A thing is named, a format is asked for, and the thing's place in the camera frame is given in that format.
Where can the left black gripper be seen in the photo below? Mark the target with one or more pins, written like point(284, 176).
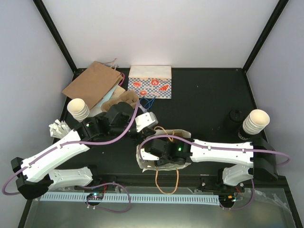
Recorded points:
point(144, 134)

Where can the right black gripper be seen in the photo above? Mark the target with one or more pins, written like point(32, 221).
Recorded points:
point(156, 164)

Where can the cream paper bag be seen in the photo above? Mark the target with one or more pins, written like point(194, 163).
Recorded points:
point(167, 146)

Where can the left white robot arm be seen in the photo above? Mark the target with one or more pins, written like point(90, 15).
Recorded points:
point(38, 174)

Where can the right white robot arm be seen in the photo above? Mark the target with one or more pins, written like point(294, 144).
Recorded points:
point(249, 160)

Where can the blue checkered bakery bag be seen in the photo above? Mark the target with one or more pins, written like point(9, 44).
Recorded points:
point(150, 81)

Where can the light blue paper bag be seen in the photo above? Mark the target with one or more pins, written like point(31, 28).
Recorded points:
point(116, 91)

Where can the left white cup stack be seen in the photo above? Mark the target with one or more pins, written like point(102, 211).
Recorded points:
point(78, 109)

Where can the white cup stack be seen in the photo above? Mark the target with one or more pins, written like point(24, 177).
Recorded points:
point(78, 109)
point(253, 124)

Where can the brown kraft paper bag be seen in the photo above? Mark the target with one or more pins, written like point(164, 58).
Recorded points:
point(93, 84)

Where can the small green circuit board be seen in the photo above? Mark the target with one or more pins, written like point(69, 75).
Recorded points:
point(95, 196)

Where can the crumpled white paper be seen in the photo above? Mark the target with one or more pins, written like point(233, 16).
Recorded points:
point(59, 129)

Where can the right white cup stack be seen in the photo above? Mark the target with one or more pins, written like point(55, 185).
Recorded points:
point(253, 124)

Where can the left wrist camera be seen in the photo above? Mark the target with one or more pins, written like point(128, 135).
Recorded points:
point(147, 119)

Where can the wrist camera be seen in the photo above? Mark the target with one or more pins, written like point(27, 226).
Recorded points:
point(147, 119)
point(148, 156)

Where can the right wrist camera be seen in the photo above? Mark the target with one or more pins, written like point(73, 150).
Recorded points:
point(148, 156)

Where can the light blue cable duct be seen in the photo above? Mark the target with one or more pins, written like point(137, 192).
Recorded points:
point(133, 198)

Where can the left black frame post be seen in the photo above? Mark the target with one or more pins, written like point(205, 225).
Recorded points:
point(55, 33)

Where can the black frame post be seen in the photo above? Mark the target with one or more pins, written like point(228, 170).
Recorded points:
point(55, 33)
point(279, 8)

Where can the right black frame post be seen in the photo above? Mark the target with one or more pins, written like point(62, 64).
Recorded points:
point(279, 8)

